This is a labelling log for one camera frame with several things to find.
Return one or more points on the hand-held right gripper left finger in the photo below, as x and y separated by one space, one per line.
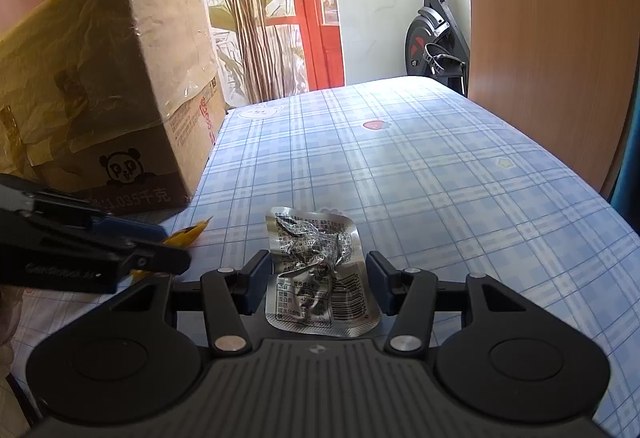
252 288

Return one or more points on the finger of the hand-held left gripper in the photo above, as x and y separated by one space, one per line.
160 259
135 230

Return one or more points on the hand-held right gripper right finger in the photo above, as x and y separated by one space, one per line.
380 285

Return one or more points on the yellow snack packet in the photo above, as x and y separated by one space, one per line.
187 234

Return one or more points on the silver foil snack packet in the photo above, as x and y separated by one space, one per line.
320 243

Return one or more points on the plastic-lined cardboard box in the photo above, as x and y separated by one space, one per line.
100 68

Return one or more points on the black exercise bike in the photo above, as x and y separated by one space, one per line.
425 38

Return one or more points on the teal curtain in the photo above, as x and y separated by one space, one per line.
631 188

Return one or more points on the wooden panel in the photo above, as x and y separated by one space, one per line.
540 43

